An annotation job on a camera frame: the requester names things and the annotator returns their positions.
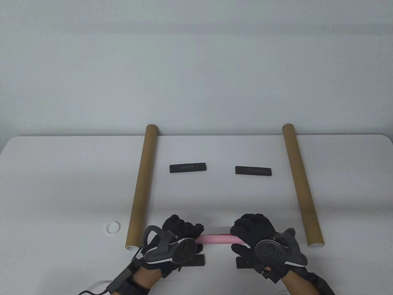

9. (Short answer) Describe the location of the person's right hand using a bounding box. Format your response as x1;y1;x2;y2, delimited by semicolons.
230;214;308;284

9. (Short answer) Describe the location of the person's left hand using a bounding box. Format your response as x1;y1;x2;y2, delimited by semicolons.
137;214;205;278

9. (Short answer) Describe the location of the pink paper sheet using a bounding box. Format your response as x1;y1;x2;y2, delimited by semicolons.
196;234;247;246

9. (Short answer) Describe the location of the black paperweight bar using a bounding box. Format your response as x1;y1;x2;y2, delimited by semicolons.
235;166;273;176
184;254;205;267
169;163;207;173
236;257;258;270

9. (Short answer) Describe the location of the brown cardboard mailing tube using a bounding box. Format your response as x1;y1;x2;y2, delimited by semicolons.
125;124;159;250
282;124;325;248

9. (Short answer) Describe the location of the person's right forearm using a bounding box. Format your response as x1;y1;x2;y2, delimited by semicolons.
281;272;320;295

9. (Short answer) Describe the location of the person's left forearm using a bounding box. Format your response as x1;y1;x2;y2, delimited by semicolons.
130;266;162;295

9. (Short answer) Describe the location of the grey hand-mounted controller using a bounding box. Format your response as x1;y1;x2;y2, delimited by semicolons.
255;228;308;267
141;225;197;264

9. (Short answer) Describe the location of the grey wrist-mounted box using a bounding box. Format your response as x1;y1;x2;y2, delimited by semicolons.
106;260;137;292
305;266;336;295

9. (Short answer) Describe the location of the black wrist strap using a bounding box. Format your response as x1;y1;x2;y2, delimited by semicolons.
121;278;151;295

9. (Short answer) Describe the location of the black cable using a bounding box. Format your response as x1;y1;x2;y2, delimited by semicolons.
77;246;145;295

